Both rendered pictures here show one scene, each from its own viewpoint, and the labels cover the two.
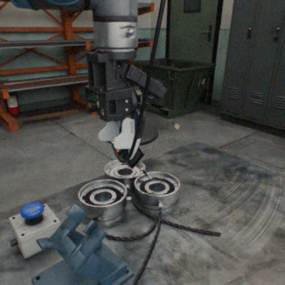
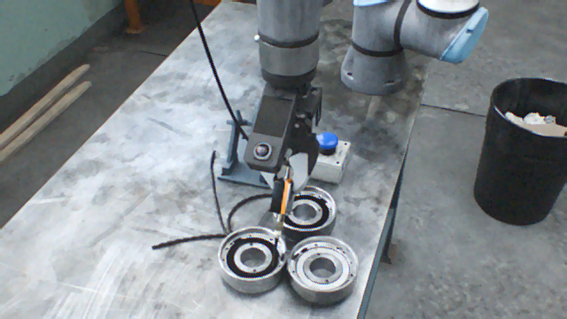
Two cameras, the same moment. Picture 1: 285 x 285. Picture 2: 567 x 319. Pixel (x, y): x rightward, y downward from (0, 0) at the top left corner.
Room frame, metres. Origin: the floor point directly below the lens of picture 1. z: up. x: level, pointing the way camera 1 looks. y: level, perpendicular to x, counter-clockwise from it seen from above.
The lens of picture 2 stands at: (1.03, -0.30, 1.52)
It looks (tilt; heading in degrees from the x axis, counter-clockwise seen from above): 41 degrees down; 148
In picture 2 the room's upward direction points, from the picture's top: straight up
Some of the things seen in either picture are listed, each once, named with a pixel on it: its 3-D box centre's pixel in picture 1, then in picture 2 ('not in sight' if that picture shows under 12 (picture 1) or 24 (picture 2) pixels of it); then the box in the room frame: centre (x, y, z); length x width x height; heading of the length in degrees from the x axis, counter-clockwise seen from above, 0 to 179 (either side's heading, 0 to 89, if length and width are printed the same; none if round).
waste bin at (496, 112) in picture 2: not in sight; (526, 154); (0.19, 1.23, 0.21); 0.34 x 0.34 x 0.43
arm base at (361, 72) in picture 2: not in sight; (376, 57); (0.20, 0.48, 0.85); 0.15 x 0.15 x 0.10
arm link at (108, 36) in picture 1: (117, 37); (286, 49); (0.50, 0.04, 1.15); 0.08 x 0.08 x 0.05
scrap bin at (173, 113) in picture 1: (170, 86); not in sight; (3.99, -0.41, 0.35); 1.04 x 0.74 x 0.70; 38
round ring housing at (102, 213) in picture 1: (103, 200); (304, 215); (0.49, 0.09, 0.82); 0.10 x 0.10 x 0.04
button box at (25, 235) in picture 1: (32, 229); (327, 157); (0.39, 0.20, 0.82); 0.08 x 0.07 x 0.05; 128
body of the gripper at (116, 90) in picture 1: (114, 85); (290, 99); (0.50, 0.05, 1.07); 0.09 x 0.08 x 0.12; 131
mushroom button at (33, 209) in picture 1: (34, 217); (327, 147); (0.40, 0.20, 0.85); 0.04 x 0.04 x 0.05
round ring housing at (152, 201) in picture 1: (156, 190); (252, 260); (0.53, -0.03, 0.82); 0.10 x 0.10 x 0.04
